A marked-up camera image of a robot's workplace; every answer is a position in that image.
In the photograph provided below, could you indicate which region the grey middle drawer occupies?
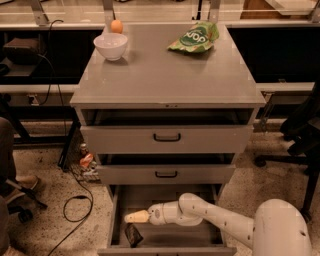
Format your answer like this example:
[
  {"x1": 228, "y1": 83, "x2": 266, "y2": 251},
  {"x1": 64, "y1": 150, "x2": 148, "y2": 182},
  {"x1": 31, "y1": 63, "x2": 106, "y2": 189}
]
[{"x1": 97, "y1": 164, "x2": 235, "y2": 185}]

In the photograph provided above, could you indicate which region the black rolling chair base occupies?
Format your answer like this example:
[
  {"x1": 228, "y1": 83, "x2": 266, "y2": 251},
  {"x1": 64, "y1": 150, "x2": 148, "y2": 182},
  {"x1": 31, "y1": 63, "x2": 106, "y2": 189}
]
[{"x1": 1, "y1": 177, "x2": 48, "y2": 223}]

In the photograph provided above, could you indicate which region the black floor cable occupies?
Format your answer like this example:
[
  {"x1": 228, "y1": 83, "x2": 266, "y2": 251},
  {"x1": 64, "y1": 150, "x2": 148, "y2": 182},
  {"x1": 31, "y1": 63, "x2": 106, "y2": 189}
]
[{"x1": 46, "y1": 166, "x2": 95, "y2": 256}]

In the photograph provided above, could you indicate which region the grey metal drawer cabinet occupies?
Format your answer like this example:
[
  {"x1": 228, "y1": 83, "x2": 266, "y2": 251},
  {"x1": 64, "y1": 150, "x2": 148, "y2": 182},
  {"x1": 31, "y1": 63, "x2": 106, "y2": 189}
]
[{"x1": 69, "y1": 21, "x2": 267, "y2": 256}]

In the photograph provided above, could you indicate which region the grey open bottom drawer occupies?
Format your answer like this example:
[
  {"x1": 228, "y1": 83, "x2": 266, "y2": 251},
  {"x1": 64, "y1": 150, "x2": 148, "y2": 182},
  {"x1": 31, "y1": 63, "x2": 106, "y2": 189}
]
[{"x1": 98, "y1": 184, "x2": 236, "y2": 256}]

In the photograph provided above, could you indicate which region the black rxbar chocolate bar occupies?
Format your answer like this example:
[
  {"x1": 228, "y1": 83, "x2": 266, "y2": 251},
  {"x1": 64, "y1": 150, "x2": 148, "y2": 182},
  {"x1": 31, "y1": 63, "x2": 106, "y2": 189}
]
[{"x1": 125, "y1": 223, "x2": 143, "y2": 248}]

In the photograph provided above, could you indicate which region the orange bottle on floor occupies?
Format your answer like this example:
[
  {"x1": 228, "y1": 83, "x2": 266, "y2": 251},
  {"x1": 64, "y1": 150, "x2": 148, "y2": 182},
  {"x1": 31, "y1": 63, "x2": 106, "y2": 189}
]
[{"x1": 79, "y1": 143, "x2": 94, "y2": 170}]

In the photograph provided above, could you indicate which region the grey top drawer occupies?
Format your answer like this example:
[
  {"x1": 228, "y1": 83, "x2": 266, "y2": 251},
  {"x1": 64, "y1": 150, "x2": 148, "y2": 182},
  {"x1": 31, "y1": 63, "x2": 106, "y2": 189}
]
[{"x1": 81, "y1": 126, "x2": 253, "y2": 154}]

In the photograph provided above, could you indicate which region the green chip bag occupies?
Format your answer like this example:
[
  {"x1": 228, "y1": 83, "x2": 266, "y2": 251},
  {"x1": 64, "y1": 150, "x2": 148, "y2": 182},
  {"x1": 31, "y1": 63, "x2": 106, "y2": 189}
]
[{"x1": 167, "y1": 21, "x2": 219, "y2": 53}]

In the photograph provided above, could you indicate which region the dark box on shelf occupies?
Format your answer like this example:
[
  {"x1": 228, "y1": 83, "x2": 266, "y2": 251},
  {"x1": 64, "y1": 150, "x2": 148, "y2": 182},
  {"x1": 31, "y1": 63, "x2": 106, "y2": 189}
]
[{"x1": 3, "y1": 37, "x2": 39, "y2": 65}]

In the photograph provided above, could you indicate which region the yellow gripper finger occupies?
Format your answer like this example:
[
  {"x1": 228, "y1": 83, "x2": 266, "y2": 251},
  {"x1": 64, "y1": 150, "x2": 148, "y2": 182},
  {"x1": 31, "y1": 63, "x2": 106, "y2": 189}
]
[{"x1": 124, "y1": 210, "x2": 149, "y2": 223}]

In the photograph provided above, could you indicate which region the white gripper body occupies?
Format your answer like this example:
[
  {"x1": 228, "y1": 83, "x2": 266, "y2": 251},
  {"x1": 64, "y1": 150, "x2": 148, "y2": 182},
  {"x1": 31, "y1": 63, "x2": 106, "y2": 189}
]
[{"x1": 148, "y1": 204, "x2": 165, "y2": 225}]

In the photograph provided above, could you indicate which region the white bowl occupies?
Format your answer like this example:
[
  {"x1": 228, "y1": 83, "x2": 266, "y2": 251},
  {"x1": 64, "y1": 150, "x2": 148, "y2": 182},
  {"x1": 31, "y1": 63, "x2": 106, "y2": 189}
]
[{"x1": 94, "y1": 33, "x2": 128, "y2": 61}]

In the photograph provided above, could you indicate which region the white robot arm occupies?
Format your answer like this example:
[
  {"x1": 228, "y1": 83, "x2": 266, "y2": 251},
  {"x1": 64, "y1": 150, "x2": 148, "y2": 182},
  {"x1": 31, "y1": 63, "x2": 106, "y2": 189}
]
[{"x1": 124, "y1": 193, "x2": 312, "y2": 256}]

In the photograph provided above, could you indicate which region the orange fruit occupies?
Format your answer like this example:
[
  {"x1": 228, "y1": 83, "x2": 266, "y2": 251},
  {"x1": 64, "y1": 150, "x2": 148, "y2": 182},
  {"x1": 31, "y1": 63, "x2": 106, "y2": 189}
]
[{"x1": 111, "y1": 20, "x2": 123, "y2": 33}]

